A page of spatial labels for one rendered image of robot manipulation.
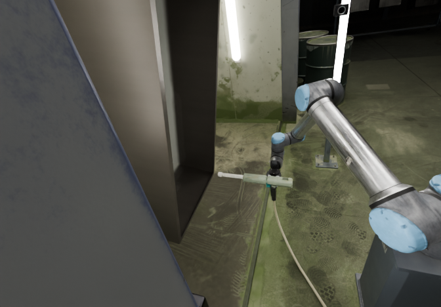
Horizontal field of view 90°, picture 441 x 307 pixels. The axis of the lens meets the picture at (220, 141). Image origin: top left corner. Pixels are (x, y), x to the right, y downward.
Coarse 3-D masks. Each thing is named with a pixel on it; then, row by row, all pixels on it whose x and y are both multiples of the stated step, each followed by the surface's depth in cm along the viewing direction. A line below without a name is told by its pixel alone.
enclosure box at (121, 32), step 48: (96, 0) 60; (144, 0) 56; (192, 0) 108; (96, 48) 68; (144, 48) 63; (192, 48) 120; (144, 96) 73; (192, 96) 137; (144, 144) 85; (192, 144) 159; (144, 192) 103; (192, 192) 151
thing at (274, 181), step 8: (232, 176) 148; (240, 176) 146; (248, 176) 143; (256, 176) 142; (264, 176) 140; (272, 176) 139; (272, 184) 139; (280, 184) 136; (288, 184) 134; (272, 192) 144; (272, 200) 150
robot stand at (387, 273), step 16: (368, 256) 116; (384, 256) 95; (400, 256) 82; (416, 256) 81; (368, 272) 115; (384, 272) 94; (400, 272) 84; (416, 272) 78; (432, 272) 76; (368, 288) 114; (384, 288) 94; (400, 288) 87; (416, 288) 84; (432, 288) 81; (368, 304) 113; (384, 304) 98; (400, 304) 92; (416, 304) 89; (432, 304) 86
